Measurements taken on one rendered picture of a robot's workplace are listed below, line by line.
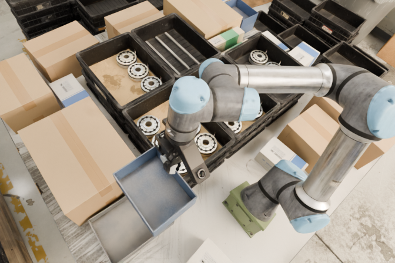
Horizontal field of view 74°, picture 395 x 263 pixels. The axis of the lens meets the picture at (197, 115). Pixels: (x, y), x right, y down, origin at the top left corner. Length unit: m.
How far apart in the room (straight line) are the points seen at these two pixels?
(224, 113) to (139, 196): 0.41
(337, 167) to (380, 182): 1.77
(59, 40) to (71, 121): 0.55
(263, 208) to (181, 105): 0.66
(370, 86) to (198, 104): 0.45
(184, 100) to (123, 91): 0.85
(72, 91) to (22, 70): 0.24
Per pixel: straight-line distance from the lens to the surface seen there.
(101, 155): 1.09
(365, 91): 0.77
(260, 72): 0.70
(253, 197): 1.07
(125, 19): 1.67
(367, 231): 2.38
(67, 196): 1.06
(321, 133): 1.37
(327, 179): 0.88
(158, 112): 1.24
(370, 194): 2.50
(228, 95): 0.55
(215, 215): 1.21
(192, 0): 1.78
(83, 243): 1.21
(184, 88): 0.51
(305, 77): 0.77
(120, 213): 1.20
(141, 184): 0.85
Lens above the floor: 1.87
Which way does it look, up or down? 56 degrees down
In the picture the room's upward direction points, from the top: 12 degrees clockwise
